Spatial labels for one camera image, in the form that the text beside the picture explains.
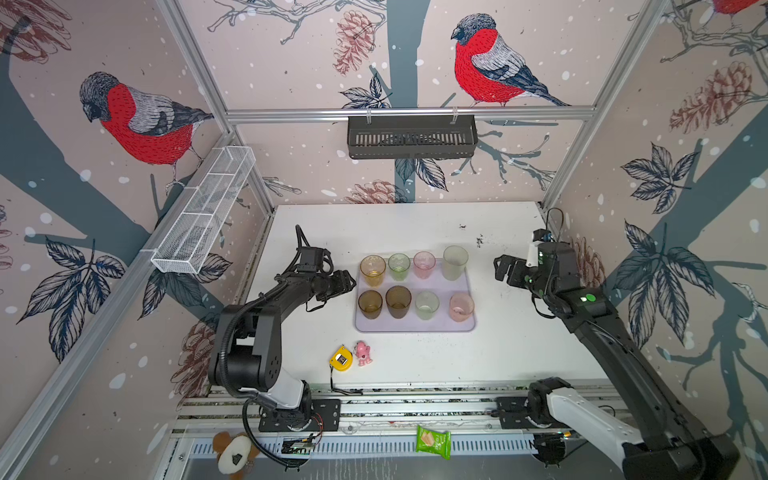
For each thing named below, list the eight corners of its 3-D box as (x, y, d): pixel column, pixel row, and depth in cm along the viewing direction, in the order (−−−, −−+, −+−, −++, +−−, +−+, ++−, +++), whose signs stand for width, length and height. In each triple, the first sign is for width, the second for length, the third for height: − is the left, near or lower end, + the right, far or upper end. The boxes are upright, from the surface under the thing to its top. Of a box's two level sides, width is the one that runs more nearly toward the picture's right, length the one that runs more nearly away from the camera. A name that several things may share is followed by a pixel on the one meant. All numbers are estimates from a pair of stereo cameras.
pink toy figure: (359, 366, 83) (358, 364, 81) (355, 345, 87) (354, 342, 85) (373, 362, 84) (372, 359, 82) (368, 341, 88) (367, 338, 86)
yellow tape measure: (329, 364, 84) (327, 361, 82) (342, 347, 87) (341, 344, 85) (343, 376, 82) (341, 373, 80) (356, 358, 85) (355, 356, 83)
